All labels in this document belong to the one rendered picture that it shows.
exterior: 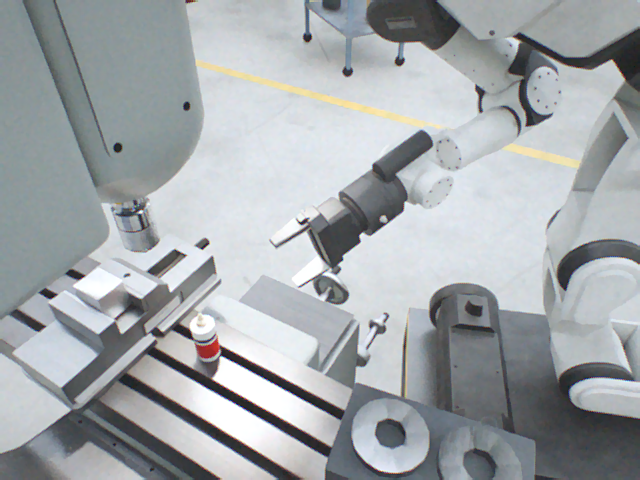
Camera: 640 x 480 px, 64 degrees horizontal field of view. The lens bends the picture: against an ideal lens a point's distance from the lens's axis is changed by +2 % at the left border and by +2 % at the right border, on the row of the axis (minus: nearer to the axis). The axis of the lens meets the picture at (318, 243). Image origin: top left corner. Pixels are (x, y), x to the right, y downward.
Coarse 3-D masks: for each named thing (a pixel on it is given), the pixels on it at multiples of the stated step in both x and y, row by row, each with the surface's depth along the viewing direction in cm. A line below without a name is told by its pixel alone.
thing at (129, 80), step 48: (48, 0) 36; (96, 0) 39; (144, 0) 43; (48, 48) 38; (96, 48) 40; (144, 48) 45; (192, 48) 51; (96, 96) 42; (144, 96) 46; (192, 96) 52; (96, 144) 44; (144, 144) 49; (192, 144) 56; (144, 192) 55
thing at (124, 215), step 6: (144, 204) 63; (150, 204) 64; (114, 210) 62; (120, 210) 62; (126, 210) 62; (132, 210) 62; (138, 210) 62; (144, 210) 62; (114, 216) 62; (120, 216) 62; (126, 216) 62; (132, 216) 62; (138, 216) 62; (144, 216) 63
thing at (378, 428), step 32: (352, 416) 61; (384, 416) 60; (416, 416) 60; (448, 416) 61; (352, 448) 58; (384, 448) 57; (416, 448) 57; (448, 448) 57; (480, 448) 57; (512, 448) 58
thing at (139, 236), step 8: (152, 216) 64; (120, 224) 63; (128, 224) 62; (136, 224) 63; (144, 224) 63; (152, 224) 65; (120, 232) 64; (128, 232) 63; (136, 232) 63; (144, 232) 64; (152, 232) 65; (128, 240) 64; (136, 240) 64; (144, 240) 65; (152, 240) 66; (128, 248) 65; (136, 248) 65; (144, 248) 65
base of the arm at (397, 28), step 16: (384, 0) 75; (400, 0) 74; (416, 0) 73; (432, 0) 73; (368, 16) 79; (384, 16) 78; (400, 16) 77; (416, 16) 76; (432, 16) 75; (448, 16) 78; (384, 32) 81; (400, 32) 80; (416, 32) 79; (432, 32) 78
